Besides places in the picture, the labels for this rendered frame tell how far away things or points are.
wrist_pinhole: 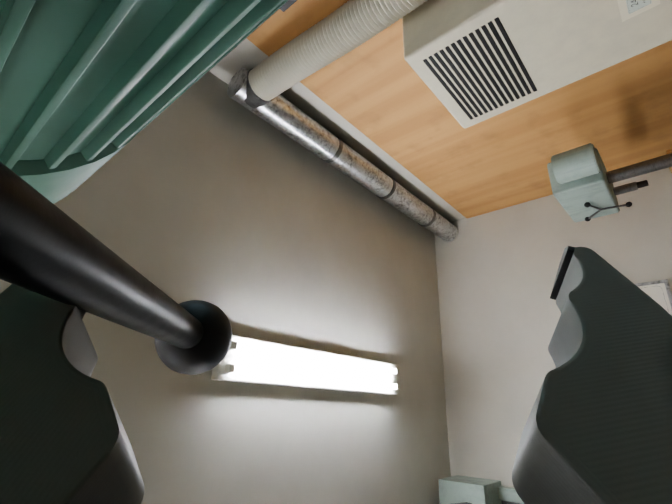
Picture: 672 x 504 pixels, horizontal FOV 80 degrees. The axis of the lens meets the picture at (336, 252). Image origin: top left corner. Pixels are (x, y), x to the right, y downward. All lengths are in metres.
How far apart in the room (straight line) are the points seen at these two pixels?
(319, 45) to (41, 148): 1.65
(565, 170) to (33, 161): 2.06
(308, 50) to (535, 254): 2.14
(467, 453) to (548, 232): 1.64
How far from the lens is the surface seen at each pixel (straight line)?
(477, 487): 2.93
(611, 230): 3.16
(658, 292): 3.01
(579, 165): 2.13
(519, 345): 3.11
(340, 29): 1.75
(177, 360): 0.20
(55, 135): 0.19
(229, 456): 1.83
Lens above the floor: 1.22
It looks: 38 degrees up
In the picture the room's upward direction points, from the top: 106 degrees counter-clockwise
